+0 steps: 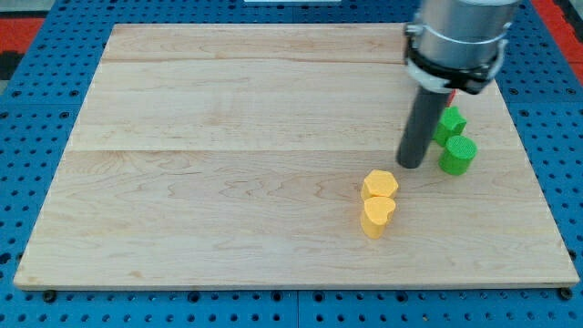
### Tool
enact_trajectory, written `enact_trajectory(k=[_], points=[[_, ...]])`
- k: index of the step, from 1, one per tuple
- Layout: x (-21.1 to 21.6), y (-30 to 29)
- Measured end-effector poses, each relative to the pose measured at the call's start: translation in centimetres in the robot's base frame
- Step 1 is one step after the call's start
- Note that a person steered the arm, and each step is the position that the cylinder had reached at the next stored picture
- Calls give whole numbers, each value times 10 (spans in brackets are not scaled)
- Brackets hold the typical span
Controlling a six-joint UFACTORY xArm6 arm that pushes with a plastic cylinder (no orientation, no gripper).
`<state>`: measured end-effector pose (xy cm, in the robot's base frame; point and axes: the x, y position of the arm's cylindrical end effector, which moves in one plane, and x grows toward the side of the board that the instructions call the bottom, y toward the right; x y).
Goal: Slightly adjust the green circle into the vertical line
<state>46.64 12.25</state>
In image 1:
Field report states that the green cylinder block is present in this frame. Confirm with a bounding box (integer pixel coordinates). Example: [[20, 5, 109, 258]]
[[438, 136, 478, 176]]

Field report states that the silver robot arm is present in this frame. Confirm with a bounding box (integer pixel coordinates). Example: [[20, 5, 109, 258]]
[[404, 0, 520, 95]]

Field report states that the wooden board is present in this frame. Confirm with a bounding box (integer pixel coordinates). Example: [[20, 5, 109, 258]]
[[14, 24, 579, 291]]

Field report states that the yellow hexagon block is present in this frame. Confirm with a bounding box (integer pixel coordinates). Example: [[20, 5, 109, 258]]
[[361, 169, 399, 200]]

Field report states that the yellow heart block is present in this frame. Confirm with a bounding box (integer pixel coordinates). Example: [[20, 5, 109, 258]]
[[360, 197, 396, 239]]

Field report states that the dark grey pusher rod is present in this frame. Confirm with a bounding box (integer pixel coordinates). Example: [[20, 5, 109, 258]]
[[396, 87, 450, 169]]

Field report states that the green star block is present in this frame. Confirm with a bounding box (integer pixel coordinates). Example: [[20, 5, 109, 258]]
[[434, 106, 467, 147]]

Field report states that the red block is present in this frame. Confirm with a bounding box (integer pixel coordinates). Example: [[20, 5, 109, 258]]
[[446, 89, 457, 107]]

